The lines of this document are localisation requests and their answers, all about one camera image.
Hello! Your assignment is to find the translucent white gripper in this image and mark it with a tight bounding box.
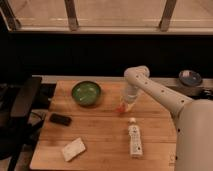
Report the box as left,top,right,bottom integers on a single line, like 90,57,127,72
122,83,139,112

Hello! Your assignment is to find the orange red pepper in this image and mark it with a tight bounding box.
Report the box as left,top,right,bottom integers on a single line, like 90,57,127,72
116,103,126,114

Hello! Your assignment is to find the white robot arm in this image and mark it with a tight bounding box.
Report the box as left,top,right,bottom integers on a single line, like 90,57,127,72
123,66,213,171

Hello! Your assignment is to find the green bowl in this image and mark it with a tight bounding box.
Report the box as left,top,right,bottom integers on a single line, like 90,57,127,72
71,81,101,106

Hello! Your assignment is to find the wooden cutting board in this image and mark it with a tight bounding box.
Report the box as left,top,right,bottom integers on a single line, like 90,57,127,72
30,81,176,171

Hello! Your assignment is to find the round blue grey disc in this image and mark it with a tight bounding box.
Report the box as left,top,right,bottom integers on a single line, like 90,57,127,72
179,70,202,87

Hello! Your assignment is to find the black rectangular phone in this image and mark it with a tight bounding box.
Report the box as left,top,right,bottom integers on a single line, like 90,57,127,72
49,113,72,126

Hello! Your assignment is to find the white sponge block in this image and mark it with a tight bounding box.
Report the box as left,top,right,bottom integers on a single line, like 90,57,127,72
62,138,86,162

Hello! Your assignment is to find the black office chair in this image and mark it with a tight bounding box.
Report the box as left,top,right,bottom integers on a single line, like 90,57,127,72
0,77,43,171

